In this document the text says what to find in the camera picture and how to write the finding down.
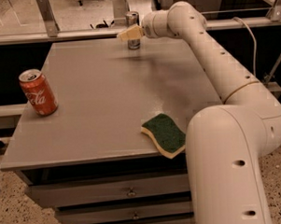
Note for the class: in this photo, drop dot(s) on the silver blue redbull can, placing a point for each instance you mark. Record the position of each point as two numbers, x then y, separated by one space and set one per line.
132 18

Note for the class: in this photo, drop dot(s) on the grey drawer cabinet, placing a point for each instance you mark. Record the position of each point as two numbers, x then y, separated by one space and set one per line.
105 93

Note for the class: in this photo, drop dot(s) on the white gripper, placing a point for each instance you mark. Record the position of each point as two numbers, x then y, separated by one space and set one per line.
149 27

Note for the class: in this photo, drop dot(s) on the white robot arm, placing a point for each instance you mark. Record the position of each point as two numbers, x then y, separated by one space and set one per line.
224 142

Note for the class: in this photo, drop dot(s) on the top grey drawer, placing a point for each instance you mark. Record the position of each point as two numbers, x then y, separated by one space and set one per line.
64 195

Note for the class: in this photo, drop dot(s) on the red coca-cola can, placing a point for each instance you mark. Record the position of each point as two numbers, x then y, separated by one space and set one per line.
36 88

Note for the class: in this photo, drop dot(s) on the green yellow sponge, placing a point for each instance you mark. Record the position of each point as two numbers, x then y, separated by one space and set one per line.
165 134

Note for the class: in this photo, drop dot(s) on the metal window railing frame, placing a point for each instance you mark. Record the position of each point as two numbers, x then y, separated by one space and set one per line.
21 20

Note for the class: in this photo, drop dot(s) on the middle grey drawer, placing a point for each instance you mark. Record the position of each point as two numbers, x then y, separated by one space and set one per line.
123 213

